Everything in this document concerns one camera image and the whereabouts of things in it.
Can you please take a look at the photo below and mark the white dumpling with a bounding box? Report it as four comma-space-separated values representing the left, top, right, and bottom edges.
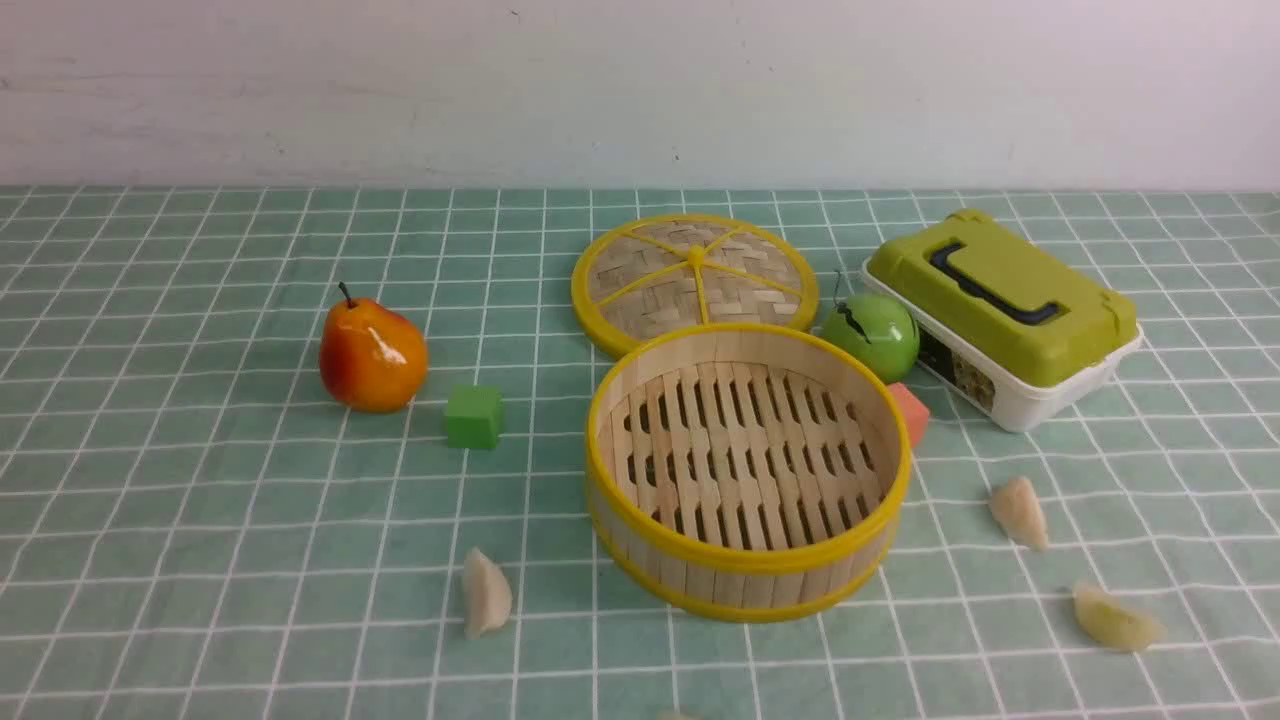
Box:
988, 477, 1050, 552
463, 547, 513, 639

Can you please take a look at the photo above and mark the woven bamboo steamer lid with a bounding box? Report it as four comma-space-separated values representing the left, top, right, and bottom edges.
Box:
570, 214, 820, 357

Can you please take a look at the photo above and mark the bamboo steamer tray yellow rim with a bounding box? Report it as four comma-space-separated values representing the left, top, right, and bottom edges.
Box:
585, 324, 913, 623

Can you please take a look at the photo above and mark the green cube block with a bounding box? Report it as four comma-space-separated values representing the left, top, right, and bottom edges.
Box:
444, 386, 506, 450

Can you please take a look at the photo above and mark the green apple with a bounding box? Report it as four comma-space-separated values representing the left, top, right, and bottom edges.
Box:
817, 274, 922, 386

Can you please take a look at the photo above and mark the orange red pear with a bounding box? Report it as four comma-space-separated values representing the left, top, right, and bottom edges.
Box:
317, 282, 429, 414

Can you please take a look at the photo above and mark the orange cube block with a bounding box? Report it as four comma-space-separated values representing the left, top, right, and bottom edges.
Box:
887, 382, 931, 448

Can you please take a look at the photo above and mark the green lidded white box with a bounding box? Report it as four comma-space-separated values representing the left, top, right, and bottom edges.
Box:
861, 209, 1144, 433

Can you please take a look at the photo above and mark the green checkered tablecloth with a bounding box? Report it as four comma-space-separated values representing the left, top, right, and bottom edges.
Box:
1, 186, 1279, 719

